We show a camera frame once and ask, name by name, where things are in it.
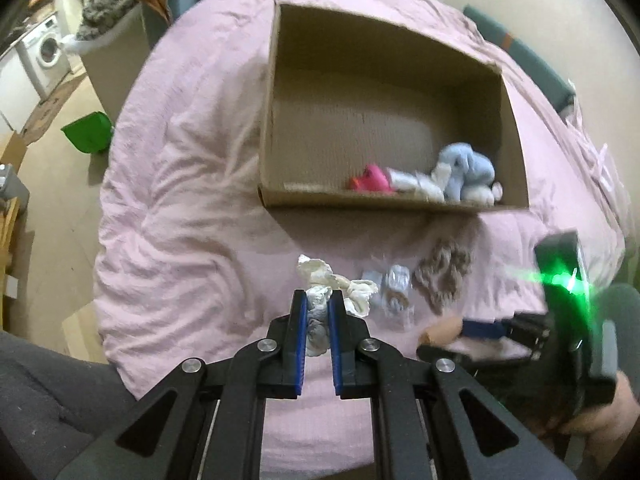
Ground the brown cardboard box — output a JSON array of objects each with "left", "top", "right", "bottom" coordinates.
[{"left": 258, "top": 3, "right": 529, "bottom": 210}]

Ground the orange sponge piece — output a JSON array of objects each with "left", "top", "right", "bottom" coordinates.
[{"left": 419, "top": 316, "right": 463, "bottom": 347}]

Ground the teal cushion with orange stripe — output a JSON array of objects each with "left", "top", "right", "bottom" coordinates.
[{"left": 463, "top": 6, "right": 575, "bottom": 113}]

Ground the pink rubber duck toy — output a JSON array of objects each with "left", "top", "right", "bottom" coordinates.
[{"left": 348, "top": 164, "right": 395, "bottom": 194}]

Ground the light blue plush toy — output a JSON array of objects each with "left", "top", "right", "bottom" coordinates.
[{"left": 436, "top": 143, "right": 498, "bottom": 208}]

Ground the yellow wooden chair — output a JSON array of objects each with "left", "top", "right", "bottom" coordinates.
[{"left": 0, "top": 197, "right": 20, "bottom": 330}]

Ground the person's hand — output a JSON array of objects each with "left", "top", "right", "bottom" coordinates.
[{"left": 560, "top": 372, "right": 639, "bottom": 479}]

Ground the pink bed cover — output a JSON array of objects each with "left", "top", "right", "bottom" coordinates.
[{"left": 92, "top": 0, "right": 627, "bottom": 479}]

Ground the clear plastic bag with toy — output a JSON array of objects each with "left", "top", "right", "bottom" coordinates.
[{"left": 361, "top": 263, "right": 416, "bottom": 332}]

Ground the white fabric piece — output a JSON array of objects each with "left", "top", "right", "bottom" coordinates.
[{"left": 385, "top": 162, "right": 452, "bottom": 203}]

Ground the white cloth scrunchie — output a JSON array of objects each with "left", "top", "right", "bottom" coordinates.
[{"left": 296, "top": 255, "right": 380, "bottom": 358}]

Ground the white kitchen cabinet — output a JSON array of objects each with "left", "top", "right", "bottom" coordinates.
[{"left": 0, "top": 48, "right": 40, "bottom": 133}]

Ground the white washing machine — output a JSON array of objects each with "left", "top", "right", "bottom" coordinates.
[{"left": 16, "top": 13, "right": 70, "bottom": 102}]

